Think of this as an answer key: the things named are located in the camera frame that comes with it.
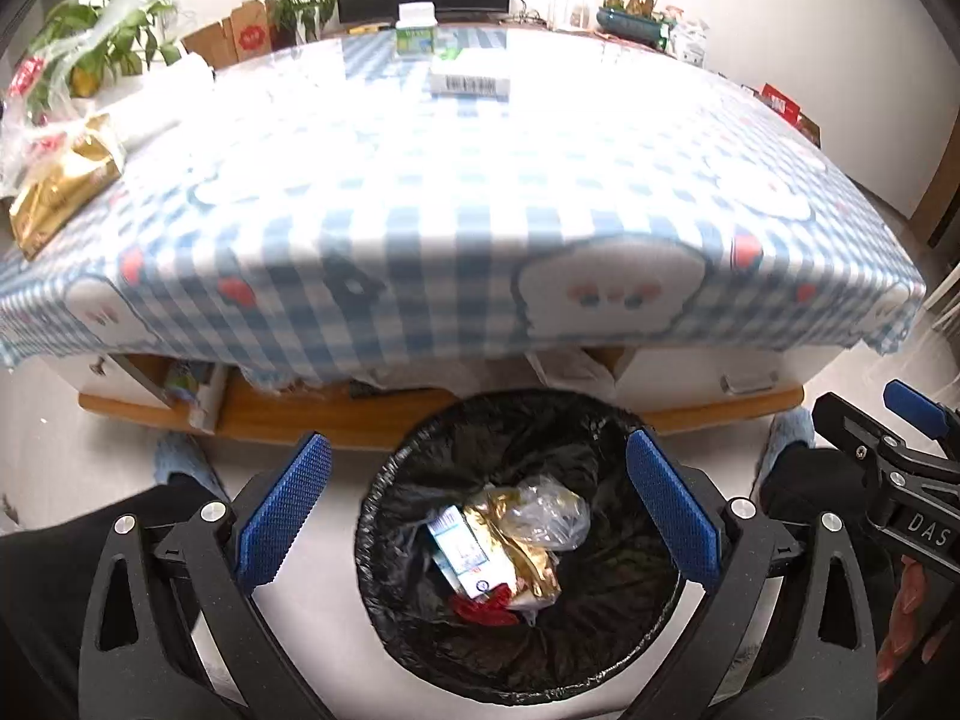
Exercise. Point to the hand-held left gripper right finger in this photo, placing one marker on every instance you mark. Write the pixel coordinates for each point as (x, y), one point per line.
(671, 510)

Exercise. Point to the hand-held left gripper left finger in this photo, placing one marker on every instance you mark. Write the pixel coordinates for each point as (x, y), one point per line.
(289, 510)

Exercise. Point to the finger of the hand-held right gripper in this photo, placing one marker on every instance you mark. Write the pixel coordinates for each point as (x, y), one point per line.
(855, 431)
(911, 401)

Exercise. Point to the clear plastic bag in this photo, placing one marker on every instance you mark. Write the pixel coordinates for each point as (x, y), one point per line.
(547, 514)

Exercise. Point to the round bin with black liner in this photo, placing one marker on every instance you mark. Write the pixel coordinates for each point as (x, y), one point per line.
(600, 615)

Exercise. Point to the gold foil bag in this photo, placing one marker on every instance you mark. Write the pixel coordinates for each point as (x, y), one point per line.
(517, 562)

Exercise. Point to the blue white milk carton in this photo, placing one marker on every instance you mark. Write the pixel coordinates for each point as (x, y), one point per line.
(461, 547)

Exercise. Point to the red wrapper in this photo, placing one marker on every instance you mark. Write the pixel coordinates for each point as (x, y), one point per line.
(487, 607)

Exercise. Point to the person's right hand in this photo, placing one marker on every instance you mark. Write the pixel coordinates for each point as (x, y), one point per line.
(907, 615)

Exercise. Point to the fuzzy blue slipper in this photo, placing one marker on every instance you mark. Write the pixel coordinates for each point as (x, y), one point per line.
(791, 431)
(180, 457)

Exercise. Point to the white table with wooden base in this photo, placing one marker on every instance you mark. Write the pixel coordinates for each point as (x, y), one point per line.
(337, 420)

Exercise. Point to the red colourful printed box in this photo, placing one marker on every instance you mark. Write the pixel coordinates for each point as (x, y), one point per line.
(780, 101)

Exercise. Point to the blue checked tablecloth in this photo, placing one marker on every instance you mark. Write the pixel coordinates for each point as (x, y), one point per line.
(450, 202)

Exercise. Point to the gold snack packet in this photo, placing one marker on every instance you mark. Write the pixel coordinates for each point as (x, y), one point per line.
(60, 195)

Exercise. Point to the white paper bag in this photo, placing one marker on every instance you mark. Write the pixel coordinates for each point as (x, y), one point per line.
(690, 41)

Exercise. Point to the white plastic bag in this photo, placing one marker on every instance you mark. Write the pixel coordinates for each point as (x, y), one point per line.
(157, 101)

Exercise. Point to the white green medicine box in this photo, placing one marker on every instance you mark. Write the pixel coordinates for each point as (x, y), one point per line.
(470, 79)

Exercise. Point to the bonsai in blue planter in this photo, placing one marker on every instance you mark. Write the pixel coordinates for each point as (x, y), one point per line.
(630, 21)

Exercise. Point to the clear bag with red packets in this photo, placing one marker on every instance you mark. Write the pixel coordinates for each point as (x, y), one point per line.
(37, 112)

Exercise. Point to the cardboard box with red flower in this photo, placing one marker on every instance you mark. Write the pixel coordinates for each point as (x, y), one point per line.
(251, 34)

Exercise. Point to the potted leafy plant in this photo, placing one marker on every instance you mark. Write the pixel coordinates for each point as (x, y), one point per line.
(292, 11)

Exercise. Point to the green pothos plant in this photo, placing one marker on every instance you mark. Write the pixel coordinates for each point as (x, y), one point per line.
(112, 22)

